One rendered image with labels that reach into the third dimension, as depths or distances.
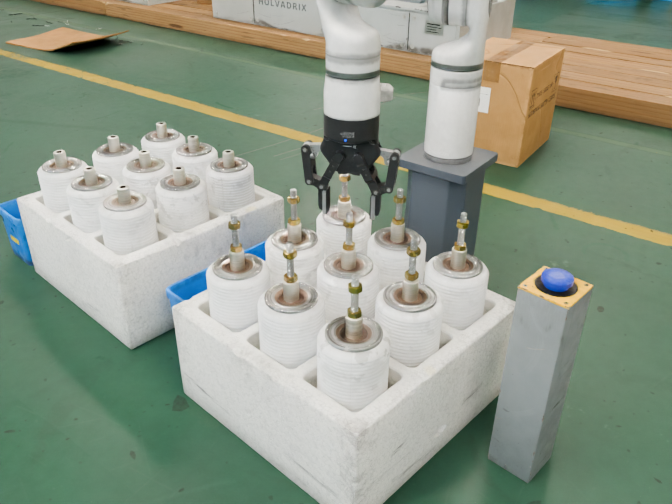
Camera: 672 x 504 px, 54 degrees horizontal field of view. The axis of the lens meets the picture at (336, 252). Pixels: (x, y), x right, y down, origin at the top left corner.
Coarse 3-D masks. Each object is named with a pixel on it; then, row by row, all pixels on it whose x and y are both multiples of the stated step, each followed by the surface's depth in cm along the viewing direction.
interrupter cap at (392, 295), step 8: (392, 288) 94; (400, 288) 94; (424, 288) 94; (384, 296) 92; (392, 296) 92; (400, 296) 93; (424, 296) 92; (432, 296) 92; (392, 304) 90; (400, 304) 90; (408, 304) 91; (416, 304) 91; (424, 304) 90; (432, 304) 90; (408, 312) 89; (416, 312) 89
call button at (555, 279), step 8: (544, 272) 84; (552, 272) 84; (560, 272) 84; (568, 272) 84; (544, 280) 83; (552, 280) 82; (560, 280) 82; (568, 280) 82; (552, 288) 82; (560, 288) 82; (568, 288) 83
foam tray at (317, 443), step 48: (192, 336) 101; (240, 336) 96; (480, 336) 97; (192, 384) 107; (240, 384) 96; (288, 384) 87; (432, 384) 90; (480, 384) 103; (240, 432) 101; (288, 432) 91; (336, 432) 82; (384, 432) 84; (432, 432) 96; (336, 480) 86; (384, 480) 90
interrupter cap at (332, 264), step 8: (328, 256) 101; (336, 256) 101; (360, 256) 102; (328, 264) 99; (336, 264) 100; (360, 264) 100; (368, 264) 100; (328, 272) 98; (336, 272) 97; (344, 272) 97; (352, 272) 97; (360, 272) 98; (368, 272) 97
